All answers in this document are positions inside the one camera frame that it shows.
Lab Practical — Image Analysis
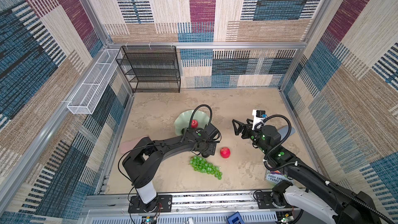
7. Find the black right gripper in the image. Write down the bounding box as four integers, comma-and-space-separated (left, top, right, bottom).
232, 118, 270, 155

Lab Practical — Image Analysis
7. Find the green fake grape bunch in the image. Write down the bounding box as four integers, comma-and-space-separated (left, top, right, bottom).
189, 156, 223, 180

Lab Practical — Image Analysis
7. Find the red fake apple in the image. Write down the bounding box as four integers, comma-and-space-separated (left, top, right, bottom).
191, 119, 199, 129
220, 147, 231, 159

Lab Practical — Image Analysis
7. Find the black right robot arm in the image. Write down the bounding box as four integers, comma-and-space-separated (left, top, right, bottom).
232, 116, 393, 224

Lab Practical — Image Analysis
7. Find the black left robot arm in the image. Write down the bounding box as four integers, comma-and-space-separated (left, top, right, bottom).
121, 123, 221, 213

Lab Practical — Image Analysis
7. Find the mint green scalloped bowl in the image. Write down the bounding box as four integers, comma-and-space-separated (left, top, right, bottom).
174, 110, 210, 136

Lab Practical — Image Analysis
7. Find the blue grey oval pad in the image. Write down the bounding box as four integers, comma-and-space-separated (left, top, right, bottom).
278, 125, 296, 139

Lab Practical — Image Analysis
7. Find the colourful paperback book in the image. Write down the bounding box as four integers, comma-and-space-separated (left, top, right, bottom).
266, 171, 293, 184

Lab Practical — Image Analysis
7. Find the blue device at bottom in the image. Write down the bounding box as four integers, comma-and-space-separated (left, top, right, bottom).
227, 212, 245, 224

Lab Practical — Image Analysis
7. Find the pink oval pad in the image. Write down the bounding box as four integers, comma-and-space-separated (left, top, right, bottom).
119, 135, 148, 155

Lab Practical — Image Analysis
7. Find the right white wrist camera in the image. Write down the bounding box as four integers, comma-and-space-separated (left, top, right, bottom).
252, 110, 267, 130

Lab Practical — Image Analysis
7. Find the aluminium front rail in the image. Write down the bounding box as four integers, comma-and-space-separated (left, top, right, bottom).
80, 188, 312, 215

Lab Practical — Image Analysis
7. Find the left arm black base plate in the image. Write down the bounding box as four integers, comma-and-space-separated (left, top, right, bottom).
128, 195, 173, 214

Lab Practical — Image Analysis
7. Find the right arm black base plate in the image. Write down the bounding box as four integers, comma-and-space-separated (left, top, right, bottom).
254, 191, 286, 209

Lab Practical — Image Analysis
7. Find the black wire shelf rack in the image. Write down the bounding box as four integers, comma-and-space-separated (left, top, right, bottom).
116, 46, 181, 93

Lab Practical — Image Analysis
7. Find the white mesh wall basket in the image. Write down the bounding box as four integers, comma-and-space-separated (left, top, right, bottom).
67, 49, 119, 115

